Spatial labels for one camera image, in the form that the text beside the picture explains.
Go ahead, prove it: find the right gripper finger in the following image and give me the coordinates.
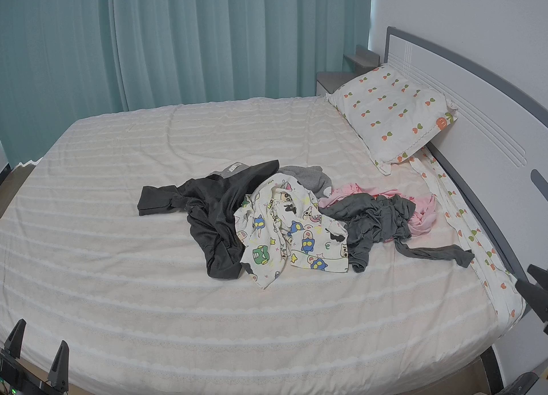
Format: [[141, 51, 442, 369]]
[[516, 279, 548, 323], [527, 264, 548, 289]]

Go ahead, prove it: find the white printed pyjama top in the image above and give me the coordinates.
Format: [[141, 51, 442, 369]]
[[233, 173, 349, 291]]

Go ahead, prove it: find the grey bedside table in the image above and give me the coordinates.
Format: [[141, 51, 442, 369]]
[[316, 44, 382, 96]]

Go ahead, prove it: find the pink garment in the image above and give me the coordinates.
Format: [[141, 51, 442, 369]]
[[318, 182, 438, 237]]

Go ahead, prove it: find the bed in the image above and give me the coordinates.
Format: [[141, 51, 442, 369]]
[[0, 27, 548, 395]]

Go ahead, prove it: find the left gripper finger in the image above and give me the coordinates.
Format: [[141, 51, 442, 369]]
[[4, 319, 27, 360], [47, 340, 70, 385]]

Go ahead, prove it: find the dark grey garment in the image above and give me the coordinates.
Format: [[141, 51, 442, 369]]
[[319, 193, 476, 274]]

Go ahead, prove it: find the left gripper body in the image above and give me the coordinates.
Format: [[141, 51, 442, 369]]
[[0, 348, 69, 395]]

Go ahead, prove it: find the black garment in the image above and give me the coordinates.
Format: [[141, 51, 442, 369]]
[[137, 160, 281, 280]]

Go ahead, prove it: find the white printed pillow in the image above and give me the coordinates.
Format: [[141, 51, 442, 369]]
[[326, 64, 460, 176]]

